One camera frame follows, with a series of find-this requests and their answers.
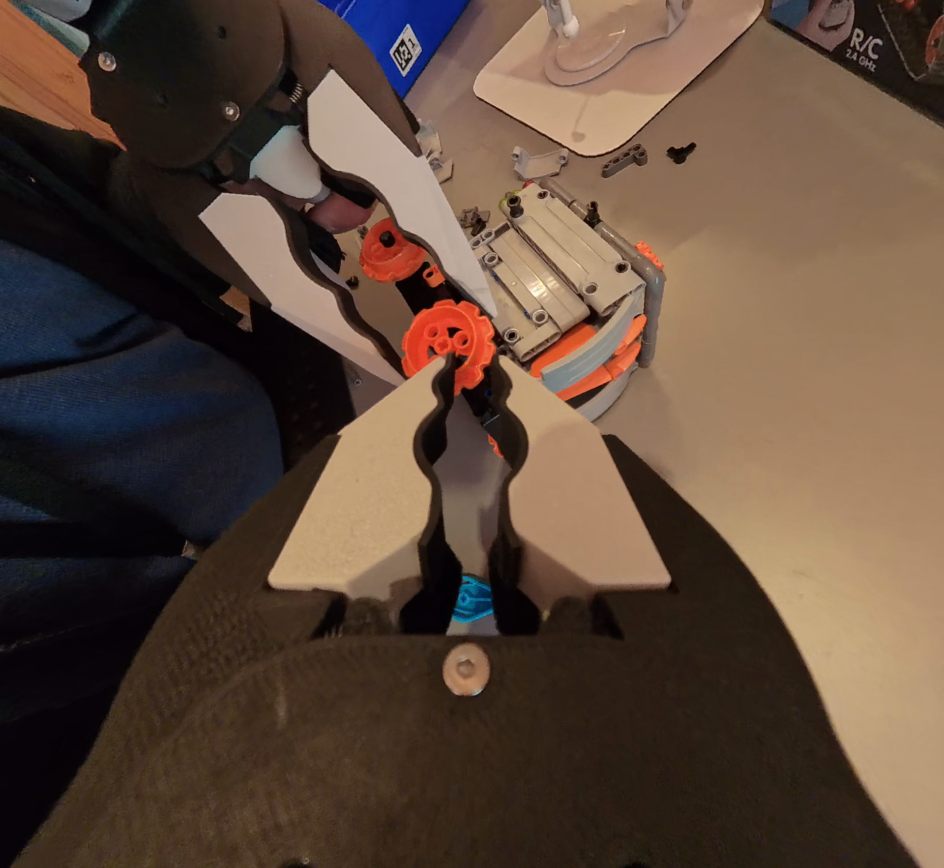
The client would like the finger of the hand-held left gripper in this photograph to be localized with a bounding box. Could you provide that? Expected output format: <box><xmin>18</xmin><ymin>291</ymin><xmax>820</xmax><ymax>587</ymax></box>
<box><xmin>199</xmin><ymin>191</ymin><xmax>408</xmax><ymax>388</ymax></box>
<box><xmin>304</xmin><ymin>67</ymin><xmax>500</xmax><ymax>319</ymax></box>

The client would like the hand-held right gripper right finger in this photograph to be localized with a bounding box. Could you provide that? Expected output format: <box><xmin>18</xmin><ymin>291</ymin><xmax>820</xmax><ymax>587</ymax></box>
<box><xmin>490</xmin><ymin>354</ymin><xmax>672</xmax><ymax>614</ymax></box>

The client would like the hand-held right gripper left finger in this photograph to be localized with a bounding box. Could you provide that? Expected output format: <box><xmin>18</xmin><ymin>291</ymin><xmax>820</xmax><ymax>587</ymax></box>
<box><xmin>267</xmin><ymin>354</ymin><xmax>456</xmax><ymax>630</ymax></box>

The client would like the building block robot chassis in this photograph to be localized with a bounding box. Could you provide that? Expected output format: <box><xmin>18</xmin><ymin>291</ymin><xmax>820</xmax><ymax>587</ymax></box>
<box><xmin>354</xmin><ymin>182</ymin><xmax>668</xmax><ymax>459</ymax></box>

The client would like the person's left hand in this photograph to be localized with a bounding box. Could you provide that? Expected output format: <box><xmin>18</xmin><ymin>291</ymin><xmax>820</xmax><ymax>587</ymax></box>
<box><xmin>306</xmin><ymin>193</ymin><xmax>371</xmax><ymax>235</ymax></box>

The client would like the pile of light grey panels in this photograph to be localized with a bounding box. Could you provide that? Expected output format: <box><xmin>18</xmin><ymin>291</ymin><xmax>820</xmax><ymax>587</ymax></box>
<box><xmin>416</xmin><ymin>119</ymin><xmax>455</xmax><ymax>184</ymax></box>

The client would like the dark perforated mat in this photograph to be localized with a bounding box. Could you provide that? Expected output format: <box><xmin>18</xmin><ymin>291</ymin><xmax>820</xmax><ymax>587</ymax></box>
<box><xmin>251</xmin><ymin>307</ymin><xmax>358</xmax><ymax>471</ymax></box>

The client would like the light blue plastic tool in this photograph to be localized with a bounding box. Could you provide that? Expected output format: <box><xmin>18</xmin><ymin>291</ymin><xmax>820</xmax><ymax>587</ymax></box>
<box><xmin>450</xmin><ymin>573</ymin><xmax>494</xmax><ymax>624</ymax></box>

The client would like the light grey panel piece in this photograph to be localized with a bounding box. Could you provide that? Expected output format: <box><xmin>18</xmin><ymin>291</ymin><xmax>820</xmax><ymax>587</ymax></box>
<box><xmin>512</xmin><ymin>147</ymin><xmax>570</xmax><ymax>182</ymax></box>

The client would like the person's leg in jeans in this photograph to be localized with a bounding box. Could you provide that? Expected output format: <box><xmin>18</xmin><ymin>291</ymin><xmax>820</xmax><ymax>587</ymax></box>
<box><xmin>0</xmin><ymin>241</ymin><xmax>285</xmax><ymax>633</ymax></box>

